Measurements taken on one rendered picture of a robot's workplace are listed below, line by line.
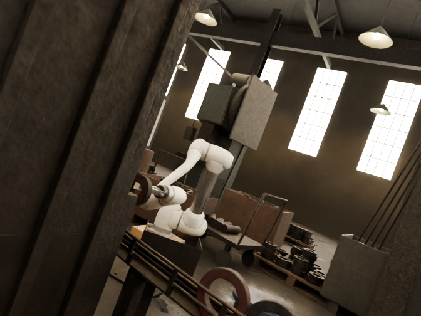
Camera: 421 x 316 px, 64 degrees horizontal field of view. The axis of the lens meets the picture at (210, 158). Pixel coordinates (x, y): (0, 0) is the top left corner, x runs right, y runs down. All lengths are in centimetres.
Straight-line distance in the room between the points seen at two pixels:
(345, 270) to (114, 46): 355
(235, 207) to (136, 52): 450
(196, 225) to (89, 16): 192
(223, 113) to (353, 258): 383
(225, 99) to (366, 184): 760
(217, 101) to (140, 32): 586
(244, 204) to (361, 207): 811
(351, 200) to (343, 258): 905
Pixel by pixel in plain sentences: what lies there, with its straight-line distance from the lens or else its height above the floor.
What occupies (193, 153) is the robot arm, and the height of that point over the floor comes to 109.
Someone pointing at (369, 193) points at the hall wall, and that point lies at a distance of 1306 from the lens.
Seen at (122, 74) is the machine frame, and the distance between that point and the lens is 108.
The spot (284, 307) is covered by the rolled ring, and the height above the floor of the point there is 76.
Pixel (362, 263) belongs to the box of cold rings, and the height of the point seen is 63.
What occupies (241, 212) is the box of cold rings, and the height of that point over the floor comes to 49.
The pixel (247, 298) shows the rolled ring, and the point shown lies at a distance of 115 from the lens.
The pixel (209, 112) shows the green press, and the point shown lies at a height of 199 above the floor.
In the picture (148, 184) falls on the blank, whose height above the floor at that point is 87.
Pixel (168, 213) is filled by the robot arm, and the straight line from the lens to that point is 263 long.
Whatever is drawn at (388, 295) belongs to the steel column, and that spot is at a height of 47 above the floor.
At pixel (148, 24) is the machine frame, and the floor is 142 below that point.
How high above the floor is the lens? 110
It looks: level
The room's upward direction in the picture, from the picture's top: 21 degrees clockwise
